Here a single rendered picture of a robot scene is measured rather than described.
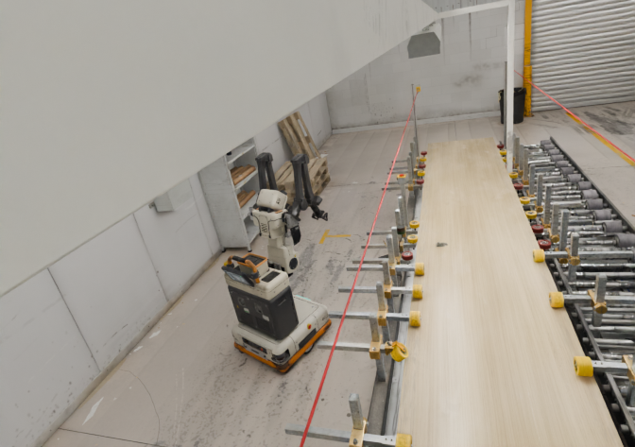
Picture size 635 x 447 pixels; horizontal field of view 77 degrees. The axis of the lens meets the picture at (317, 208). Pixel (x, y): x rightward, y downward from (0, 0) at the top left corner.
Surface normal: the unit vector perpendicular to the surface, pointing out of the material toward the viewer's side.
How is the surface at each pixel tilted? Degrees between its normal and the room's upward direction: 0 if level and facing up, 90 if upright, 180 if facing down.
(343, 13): 90
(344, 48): 90
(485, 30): 90
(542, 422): 0
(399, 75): 90
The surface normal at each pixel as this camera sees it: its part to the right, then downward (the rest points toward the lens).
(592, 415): -0.18, -0.91
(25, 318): 0.95, -0.05
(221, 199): -0.27, 0.42
